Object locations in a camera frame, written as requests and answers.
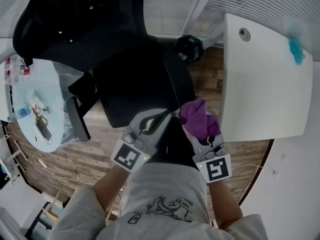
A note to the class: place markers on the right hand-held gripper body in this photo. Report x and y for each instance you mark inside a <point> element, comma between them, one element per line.
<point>217,169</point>

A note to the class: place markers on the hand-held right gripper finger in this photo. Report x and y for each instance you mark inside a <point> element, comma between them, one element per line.
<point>195,146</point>
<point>218,140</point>

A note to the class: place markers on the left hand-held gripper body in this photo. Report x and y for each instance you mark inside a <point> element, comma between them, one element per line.
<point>127,156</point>

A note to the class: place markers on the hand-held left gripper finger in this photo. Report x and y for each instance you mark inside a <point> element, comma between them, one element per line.
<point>162,129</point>
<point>136,120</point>

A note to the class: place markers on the purple cloth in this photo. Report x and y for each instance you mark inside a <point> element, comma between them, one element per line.
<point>197,119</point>

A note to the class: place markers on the person's left forearm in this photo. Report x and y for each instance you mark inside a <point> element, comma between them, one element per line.
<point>110,184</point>

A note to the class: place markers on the person's right forearm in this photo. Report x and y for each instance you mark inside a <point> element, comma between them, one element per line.
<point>222,204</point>

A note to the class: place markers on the teal cloth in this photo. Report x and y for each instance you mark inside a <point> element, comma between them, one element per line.
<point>296,52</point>

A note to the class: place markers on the person's black trousers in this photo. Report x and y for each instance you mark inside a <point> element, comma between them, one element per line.
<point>172,144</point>

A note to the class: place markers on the black office chair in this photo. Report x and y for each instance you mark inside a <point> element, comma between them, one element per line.
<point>135,84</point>

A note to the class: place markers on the person's grey printed shirt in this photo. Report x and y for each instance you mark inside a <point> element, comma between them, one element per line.
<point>162,184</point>

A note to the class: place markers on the white square table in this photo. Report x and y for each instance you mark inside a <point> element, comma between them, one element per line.
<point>262,89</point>

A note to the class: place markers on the bin with black bag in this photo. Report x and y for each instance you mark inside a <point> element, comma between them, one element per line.
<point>188,47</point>

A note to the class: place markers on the white power adapter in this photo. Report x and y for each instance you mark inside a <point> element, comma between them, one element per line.
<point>42,163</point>

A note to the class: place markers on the black smartphone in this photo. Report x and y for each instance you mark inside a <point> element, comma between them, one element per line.
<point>44,131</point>

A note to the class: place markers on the round table with blue tablecloth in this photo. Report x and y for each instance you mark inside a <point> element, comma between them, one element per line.
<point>50,89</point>

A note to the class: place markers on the black pen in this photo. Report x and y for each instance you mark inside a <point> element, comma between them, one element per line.
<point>35,137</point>

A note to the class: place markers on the small white bottle red label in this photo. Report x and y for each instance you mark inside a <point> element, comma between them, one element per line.
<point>37,105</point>

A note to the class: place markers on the blue label water bottle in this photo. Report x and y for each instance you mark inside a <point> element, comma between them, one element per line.
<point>21,112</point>

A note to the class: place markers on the black jacket with white buttons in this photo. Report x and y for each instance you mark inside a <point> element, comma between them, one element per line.
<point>75,21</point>

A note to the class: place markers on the clear plastic bottle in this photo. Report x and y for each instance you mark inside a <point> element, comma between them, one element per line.
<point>12,80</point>

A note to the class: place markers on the white wall socket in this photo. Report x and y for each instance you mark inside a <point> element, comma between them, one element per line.
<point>275,172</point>

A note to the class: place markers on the white wall switch plate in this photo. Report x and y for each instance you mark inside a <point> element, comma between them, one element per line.
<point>283,156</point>

